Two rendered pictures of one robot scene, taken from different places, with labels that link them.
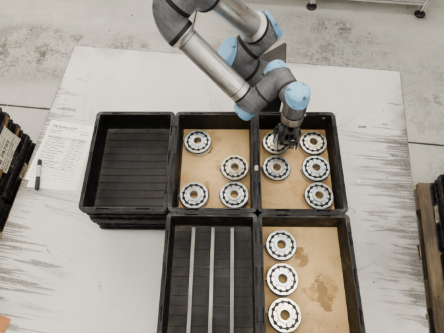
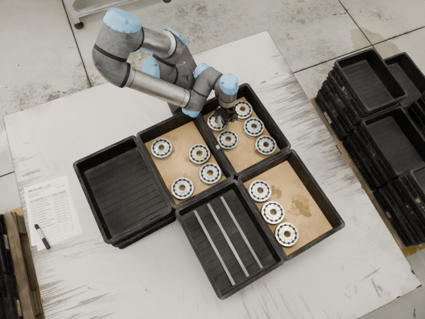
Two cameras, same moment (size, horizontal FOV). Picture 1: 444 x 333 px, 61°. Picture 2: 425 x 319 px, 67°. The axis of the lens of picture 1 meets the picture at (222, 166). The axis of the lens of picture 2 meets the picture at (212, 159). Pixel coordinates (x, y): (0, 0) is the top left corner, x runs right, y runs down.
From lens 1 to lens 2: 0.29 m
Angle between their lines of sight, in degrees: 15
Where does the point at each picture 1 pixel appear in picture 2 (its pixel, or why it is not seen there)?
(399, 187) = (307, 113)
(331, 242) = (288, 171)
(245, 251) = (238, 207)
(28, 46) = not seen: outside the picture
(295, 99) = (231, 87)
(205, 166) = (177, 163)
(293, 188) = (246, 148)
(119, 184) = (121, 209)
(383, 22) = not seen: outside the picture
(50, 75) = not seen: outside the picture
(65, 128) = (40, 188)
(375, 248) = (312, 160)
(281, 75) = (210, 74)
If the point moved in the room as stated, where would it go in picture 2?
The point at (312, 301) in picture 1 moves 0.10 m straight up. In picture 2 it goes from (297, 216) to (303, 211)
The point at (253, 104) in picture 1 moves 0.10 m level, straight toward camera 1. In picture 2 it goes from (198, 103) to (207, 123)
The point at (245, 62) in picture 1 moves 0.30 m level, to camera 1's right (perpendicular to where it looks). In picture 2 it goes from (168, 73) to (222, 46)
